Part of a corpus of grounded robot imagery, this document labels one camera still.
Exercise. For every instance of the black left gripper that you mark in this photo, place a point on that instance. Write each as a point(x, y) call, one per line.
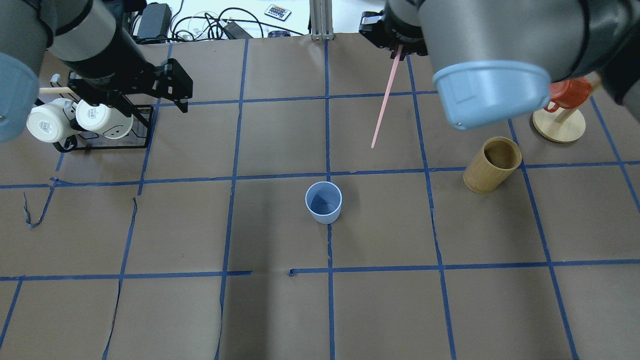
point(106, 67)

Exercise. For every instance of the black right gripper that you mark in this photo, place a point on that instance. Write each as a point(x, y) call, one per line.
point(404, 33)

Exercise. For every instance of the light blue plastic cup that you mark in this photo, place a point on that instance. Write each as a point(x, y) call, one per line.
point(324, 201)

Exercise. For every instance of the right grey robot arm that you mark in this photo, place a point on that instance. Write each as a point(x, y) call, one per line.
point(494, 60)

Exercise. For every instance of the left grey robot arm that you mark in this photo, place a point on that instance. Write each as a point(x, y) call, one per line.
point(29, 28)

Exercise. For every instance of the orange plastic cup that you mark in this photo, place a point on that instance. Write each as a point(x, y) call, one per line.
point(568, 94)

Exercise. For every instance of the round wooden cup stand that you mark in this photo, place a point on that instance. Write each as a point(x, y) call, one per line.
point(562, 126)

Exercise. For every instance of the white mug right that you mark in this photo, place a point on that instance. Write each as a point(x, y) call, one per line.
point(103, 120)

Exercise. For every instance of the white mug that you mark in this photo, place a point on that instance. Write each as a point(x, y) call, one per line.
point(103, 120)
point(52, 122)

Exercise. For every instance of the black power adapter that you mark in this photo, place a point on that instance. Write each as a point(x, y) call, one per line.
point(154, 23)

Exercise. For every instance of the wooden dowel rod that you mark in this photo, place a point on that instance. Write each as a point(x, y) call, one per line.
point(53, 91)

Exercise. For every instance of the white mug left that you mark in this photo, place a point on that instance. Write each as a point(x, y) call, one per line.
point(52, 122)

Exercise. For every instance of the colourful remote control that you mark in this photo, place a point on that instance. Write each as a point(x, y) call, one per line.
point(277, 12)

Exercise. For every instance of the bamboo cylindrical holder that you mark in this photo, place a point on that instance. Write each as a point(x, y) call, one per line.
point(496, 160)

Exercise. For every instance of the black wire mug rack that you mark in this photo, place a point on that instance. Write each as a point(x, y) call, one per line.
point(137, 139)

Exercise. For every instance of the aluminium frame post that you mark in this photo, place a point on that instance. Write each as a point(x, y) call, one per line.
point(321, 20)

